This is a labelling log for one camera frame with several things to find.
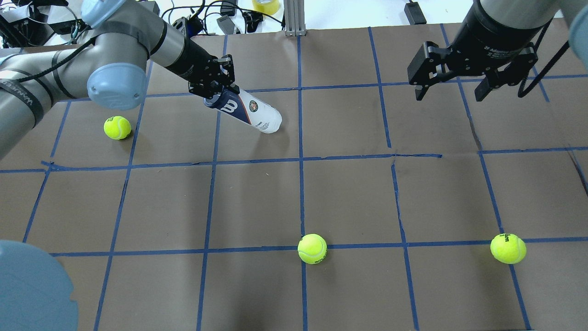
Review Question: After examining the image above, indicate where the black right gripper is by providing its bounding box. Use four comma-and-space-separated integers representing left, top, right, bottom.
407, 9, 538, 102

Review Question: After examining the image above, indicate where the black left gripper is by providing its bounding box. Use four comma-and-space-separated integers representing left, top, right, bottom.
165, 39, 237, 99

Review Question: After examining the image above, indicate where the white blue tennis ball can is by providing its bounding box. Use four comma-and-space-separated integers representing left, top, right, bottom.
203, 89, 282, 134

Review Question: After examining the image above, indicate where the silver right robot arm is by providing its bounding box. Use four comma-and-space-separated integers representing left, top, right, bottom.
448, 0, 587, 101

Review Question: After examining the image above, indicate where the yellow tennis ball near gripper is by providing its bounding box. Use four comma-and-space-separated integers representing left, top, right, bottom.
103, 116, 132, 140

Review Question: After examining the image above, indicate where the Wilson yellow tennis ball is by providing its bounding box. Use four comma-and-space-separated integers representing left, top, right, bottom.
490, 233, 527, 264

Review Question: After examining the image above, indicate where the center yellow tennis ball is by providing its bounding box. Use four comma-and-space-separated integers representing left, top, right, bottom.
297, 234, 328, 265

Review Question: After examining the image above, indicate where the yellow tape roll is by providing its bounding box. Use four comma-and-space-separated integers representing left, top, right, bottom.
252, 0, 281, 16

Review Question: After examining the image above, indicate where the aluminium frame post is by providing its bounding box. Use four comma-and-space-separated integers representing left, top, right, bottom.
283, 0, 307, 36

